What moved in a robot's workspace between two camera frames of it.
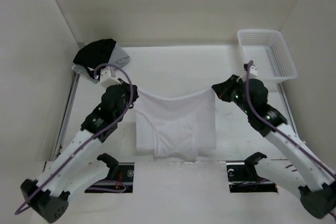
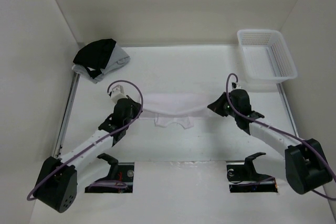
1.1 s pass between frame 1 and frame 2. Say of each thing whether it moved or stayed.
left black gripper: moved
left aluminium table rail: stayed
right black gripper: moved
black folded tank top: stayed
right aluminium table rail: stayed
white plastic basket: stayed
